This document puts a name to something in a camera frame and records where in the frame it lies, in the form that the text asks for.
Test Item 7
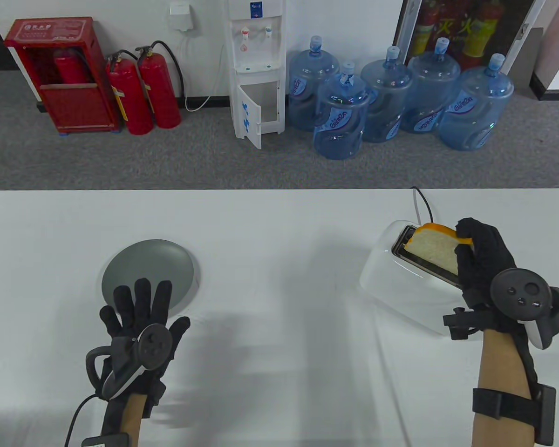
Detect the black left wrist box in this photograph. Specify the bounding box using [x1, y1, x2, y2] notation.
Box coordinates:
[82, 433, 130, 447]

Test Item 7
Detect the black glove cable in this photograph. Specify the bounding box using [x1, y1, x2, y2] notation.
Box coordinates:
[64, 393, 98, 447]
[515, 326, 541, 396]

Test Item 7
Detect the person's right forearm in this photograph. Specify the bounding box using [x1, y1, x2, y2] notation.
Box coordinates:
[470, 326, 541, 447]

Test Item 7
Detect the glass door fire cabinet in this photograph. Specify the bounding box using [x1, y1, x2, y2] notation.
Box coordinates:
[394, 0, 539, 70]

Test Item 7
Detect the black right glove cable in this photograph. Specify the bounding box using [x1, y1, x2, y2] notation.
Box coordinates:
[515, 326, 541, 396]

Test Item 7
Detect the red extinguisher inside cabinet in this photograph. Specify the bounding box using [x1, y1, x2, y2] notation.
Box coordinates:
[52, 47, 91, 85]

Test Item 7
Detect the grey leaning panel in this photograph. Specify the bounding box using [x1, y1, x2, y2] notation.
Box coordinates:
[512, 27, 544, 89]

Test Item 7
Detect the grey round plate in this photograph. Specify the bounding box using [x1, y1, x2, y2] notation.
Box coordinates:
[102, 239, 195, 322]

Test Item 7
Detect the black hand controller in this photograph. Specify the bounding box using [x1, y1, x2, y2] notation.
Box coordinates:
[489, 269, 559, 350]
[85, 324, 173, 400]

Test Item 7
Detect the toast slice with orange crust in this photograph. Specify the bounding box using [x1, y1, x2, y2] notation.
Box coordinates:
[408, 223, 474, 276]

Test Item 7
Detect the black right hand controller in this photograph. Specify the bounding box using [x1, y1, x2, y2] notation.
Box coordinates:
[489, 269, 559, 350]

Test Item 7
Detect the white wall box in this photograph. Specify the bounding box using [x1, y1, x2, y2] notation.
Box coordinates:
[169, 1, 194, 32]

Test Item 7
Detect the person's left forearm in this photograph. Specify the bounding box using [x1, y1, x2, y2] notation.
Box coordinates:
[102, 393, 147, 447]

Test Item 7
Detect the black left hand controller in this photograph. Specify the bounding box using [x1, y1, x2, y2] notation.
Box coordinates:
[85, 324, 173, 400]

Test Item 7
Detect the person's left hand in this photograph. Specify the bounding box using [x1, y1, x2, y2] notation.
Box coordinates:
[99, 278, 191, 401]

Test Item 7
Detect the black right wrist box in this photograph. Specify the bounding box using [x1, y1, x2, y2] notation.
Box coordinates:
[472, 386, 557, 445]

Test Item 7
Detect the black toaster power cable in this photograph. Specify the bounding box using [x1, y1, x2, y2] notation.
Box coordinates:
[410, 186, 435, 223]

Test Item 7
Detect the white power cable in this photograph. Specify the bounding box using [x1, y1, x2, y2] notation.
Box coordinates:
[181, 30, 226, 112]

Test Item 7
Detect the black wrist box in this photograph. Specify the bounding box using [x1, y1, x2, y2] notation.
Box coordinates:
[472, 386, 557, 445]
[82, 433, 130, 447]

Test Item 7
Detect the red fire extinguisher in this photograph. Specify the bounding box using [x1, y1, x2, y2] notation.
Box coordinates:
[135, 41, 184, 129]
[105, 50, 154, 135]

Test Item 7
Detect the person's right hand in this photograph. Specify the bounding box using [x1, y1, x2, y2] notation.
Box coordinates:
[443, 218, 525, 340]

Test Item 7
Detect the white toaster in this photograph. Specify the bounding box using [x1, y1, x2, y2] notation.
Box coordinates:
[360, 220, 466, 336]

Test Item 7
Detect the red fire extinguisher cabinet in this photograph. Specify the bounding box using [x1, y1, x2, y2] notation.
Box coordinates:
[4, 17, 122, 135]

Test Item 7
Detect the white water dispenser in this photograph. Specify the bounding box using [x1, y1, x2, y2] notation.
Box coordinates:
[227, 0, 287, 149]

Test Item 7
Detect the blue water jug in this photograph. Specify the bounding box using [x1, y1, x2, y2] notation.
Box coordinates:
[313, 61, 371, 160]
[287, 36, 341, 132]
[438, 54, 514, 152]
[361, 46, 413, 143]
[401, 37, 462, 135]

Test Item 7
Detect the black left glove cable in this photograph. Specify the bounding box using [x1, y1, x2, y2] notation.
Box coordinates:
[64, 393, 98, 447]

